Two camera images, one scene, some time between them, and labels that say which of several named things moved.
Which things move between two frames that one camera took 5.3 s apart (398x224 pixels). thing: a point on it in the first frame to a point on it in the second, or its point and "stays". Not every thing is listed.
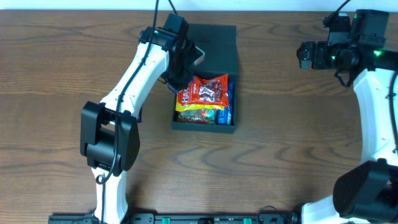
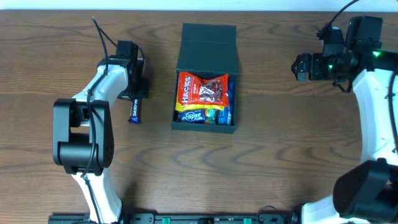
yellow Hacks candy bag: x=179 y=107 stays
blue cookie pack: x=225 y=117 stays
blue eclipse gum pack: x=174 y=89 to x=191 y=116
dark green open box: x=218 y=44 stays
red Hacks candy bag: x=208 y=90 stays
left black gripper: x=179 y=76 to x=137 y=91
